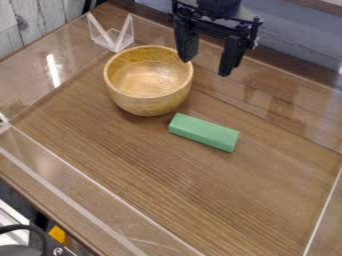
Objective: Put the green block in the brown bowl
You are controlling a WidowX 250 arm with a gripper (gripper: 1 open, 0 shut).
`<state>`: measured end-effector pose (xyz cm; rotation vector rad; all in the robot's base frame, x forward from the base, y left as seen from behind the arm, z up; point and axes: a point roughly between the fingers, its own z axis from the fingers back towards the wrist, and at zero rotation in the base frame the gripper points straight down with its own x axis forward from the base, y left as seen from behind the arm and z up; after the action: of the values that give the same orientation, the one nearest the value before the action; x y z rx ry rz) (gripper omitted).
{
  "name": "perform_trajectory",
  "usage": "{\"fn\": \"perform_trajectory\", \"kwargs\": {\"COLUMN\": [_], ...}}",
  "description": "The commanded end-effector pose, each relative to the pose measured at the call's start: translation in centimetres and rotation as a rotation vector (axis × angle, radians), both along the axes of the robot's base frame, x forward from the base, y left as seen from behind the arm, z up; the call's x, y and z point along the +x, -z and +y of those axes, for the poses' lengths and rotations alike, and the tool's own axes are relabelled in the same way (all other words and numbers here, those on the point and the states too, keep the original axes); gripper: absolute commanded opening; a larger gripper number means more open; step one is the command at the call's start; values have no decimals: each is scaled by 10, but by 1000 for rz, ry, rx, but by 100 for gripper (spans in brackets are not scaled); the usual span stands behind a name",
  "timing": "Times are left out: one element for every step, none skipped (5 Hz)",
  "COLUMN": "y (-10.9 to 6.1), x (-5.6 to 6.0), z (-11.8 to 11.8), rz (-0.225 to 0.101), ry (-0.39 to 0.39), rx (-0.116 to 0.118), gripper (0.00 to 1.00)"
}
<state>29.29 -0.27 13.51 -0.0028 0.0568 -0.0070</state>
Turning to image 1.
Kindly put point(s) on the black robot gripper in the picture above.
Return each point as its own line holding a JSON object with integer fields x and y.
{"x": 221, "y": 18}

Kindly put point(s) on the clear acrylic corner bracket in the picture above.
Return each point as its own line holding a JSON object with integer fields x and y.
{"x": 115, "y": 40}

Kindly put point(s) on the brown wooden bowl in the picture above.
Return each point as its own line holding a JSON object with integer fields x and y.
{"x": 149, "y": 80}

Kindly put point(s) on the green rectangular block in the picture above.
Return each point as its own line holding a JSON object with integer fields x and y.
{"x": 205, "y": 132}

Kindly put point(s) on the clear acrylic tray wall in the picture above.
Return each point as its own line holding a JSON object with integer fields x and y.
{"x": 71, "y": 165}

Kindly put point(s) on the yellow and black device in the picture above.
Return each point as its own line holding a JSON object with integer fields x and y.
{"x": 66, "y": 240}

